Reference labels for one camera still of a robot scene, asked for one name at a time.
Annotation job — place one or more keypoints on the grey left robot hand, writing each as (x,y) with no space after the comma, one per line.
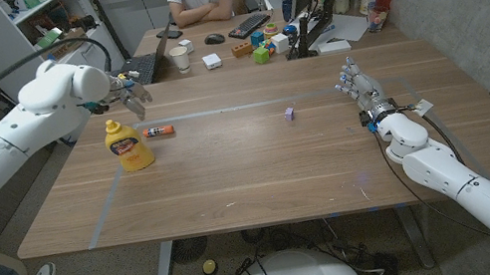
(128,90)

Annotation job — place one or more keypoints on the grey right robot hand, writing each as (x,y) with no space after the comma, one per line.
(370,90)

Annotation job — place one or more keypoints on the orange glue stick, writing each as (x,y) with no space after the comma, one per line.
(159,131)

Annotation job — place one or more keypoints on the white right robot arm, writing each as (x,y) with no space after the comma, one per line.
(484,201)

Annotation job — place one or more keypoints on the yellow mustard bottle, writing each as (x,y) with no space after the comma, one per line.
(128,148)

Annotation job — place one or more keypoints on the dark laptop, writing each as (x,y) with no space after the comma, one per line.
(146,66)

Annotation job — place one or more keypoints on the white wrist tag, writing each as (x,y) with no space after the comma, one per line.
(424,107)

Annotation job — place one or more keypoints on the flat white rectangular box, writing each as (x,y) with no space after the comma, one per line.
(334,46)

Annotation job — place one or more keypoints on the white paper cup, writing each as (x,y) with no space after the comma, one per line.
(181,60)

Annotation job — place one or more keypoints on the white paper sheet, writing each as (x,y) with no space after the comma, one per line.
(349,28)

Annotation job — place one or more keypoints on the black smartphone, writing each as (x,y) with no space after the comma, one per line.
(169,34)

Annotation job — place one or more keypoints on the small white cube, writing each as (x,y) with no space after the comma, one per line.
(186,46)

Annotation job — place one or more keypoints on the cardboard box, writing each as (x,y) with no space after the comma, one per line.
(69,46)

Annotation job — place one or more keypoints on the small purple cube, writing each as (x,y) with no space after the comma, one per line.
(289,114)

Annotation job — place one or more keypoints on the flat white square box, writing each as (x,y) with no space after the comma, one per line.
(212,61)

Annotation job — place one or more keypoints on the wooden desk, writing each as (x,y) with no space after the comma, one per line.
(196,31)

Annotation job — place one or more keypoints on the black computer mouse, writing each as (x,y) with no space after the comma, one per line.
(214,39)

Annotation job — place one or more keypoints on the large white cube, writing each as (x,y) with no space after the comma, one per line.
(280,43)

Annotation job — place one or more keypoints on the green cube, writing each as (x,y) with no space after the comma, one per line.
(261,56)

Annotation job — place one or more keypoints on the blue cup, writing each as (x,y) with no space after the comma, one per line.
(287,11)

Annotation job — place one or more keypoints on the orange brick block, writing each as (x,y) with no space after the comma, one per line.
(242,49)

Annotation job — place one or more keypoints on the teal cube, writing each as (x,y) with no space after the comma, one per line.
(257,38)

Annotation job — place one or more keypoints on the black keyboard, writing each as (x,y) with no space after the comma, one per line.
(249,25)

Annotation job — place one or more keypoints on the grey table leg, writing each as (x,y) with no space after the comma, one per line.
(165,273)
(415,236)

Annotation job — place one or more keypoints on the black round fan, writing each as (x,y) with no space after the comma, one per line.
(189,249)

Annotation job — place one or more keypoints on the yellow ball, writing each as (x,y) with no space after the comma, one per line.
(209,267)

